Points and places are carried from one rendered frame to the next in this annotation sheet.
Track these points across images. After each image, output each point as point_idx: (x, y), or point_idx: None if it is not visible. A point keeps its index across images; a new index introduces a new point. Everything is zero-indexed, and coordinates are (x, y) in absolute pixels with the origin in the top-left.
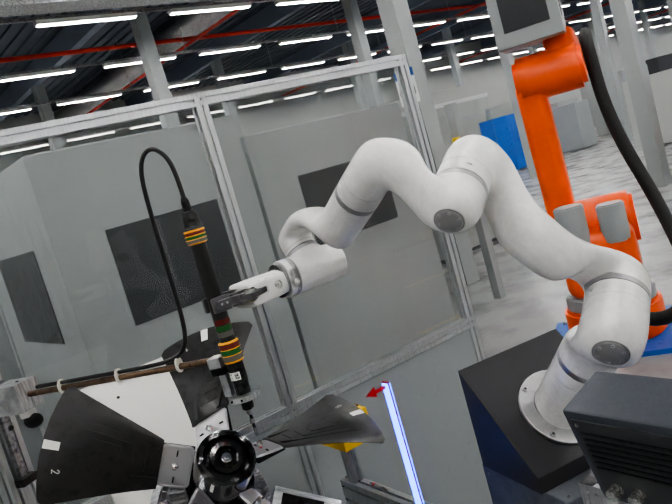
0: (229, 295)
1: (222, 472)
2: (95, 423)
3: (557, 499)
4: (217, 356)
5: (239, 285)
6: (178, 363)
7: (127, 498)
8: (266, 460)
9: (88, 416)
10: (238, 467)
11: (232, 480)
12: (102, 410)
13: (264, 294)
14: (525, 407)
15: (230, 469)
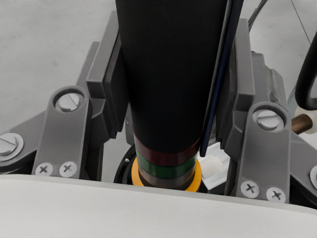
0: (82, 91)
1: (129, 162)
2: (252, 15)
3: None
4: (201, 162)
5: (122, 204)
6: (306, 112)
7: (307, 140)
8: None
9: (261, 2)
10: (122, 183)
11: (118, 171)
12: (256, 11)
13: None
14: None
15: (126, 173)
